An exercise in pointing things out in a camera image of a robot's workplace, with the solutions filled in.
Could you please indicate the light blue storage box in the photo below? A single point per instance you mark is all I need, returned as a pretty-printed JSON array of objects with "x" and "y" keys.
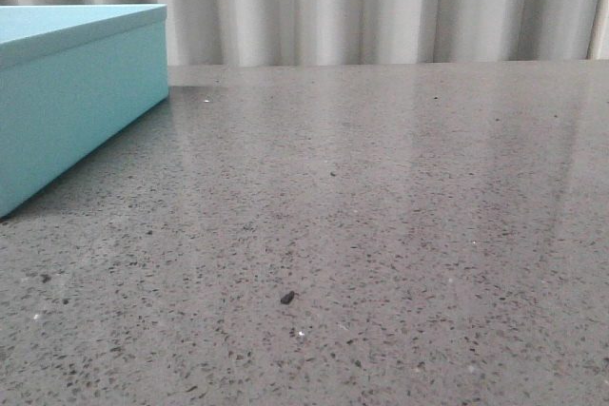
[{"x": 72, "y": 76}]

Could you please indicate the small black debris chip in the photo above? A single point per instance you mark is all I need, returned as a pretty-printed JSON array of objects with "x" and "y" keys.
[{"x": 287, "y": 298}]

